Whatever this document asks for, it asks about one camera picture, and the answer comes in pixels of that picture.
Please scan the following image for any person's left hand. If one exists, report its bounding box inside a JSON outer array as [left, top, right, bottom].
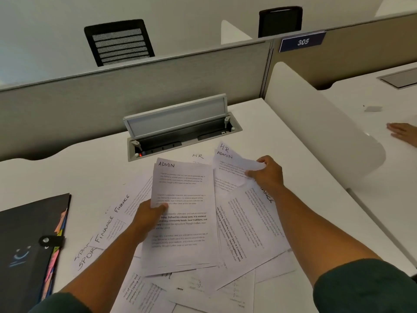
[[130, 199, 169, 245]]

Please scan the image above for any grey fabric partition panel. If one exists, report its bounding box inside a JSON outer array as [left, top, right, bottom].
[[0, 39, 273, 162]]

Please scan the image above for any thin white paper bundle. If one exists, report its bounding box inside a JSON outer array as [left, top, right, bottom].
[[140, 158, 219, 277]]

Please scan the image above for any single white paper sheet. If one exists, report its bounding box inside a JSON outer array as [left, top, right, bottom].
[[212, 142, 267, 188]]

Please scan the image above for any black mesh office chair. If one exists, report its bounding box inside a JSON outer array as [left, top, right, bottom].
[[83, 19, 156, 67]]

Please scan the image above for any white side desk divider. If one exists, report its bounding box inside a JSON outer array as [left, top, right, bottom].
[[264, 61, 387, 190]]

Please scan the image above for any grey desk cable box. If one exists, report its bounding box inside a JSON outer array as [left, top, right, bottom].
[[127, 111, 243, 163]]

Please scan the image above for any green sleeve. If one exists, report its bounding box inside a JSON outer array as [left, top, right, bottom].
[[312, 258, 417, 313], [28, 291, 93, 313]]

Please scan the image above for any person's right hand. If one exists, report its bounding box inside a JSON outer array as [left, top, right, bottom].
[[245, 155, 285, 193]]

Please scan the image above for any blue desk number sign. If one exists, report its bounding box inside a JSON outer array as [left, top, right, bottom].
[[278, 31, 327, 53]]

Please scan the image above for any black expanding folder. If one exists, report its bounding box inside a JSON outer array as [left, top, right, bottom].
[[0, 193, 72, 313]]

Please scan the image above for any pile of white papers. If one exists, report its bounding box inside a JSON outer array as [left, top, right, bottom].
[[70, 141, 297, 313]]

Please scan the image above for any closed grey cable box lid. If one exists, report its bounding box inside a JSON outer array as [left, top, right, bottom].
[[376, 67, 417, 90]]

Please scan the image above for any person's left forearm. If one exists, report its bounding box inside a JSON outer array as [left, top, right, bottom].
[[60, 226, 147, 313]]

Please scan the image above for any beige partition panel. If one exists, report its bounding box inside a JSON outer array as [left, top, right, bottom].
[[262, 12, 417, 92]]

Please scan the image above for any person's right forearm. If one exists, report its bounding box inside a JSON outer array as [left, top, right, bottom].
[[266, 183, 382, 287]]

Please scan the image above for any green left sleeve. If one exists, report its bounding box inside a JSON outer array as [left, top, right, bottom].
[[28, 291, 93, 313]]

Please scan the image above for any green right sleeve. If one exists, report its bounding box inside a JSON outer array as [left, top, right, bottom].
[[312, 258, 417, 313]]

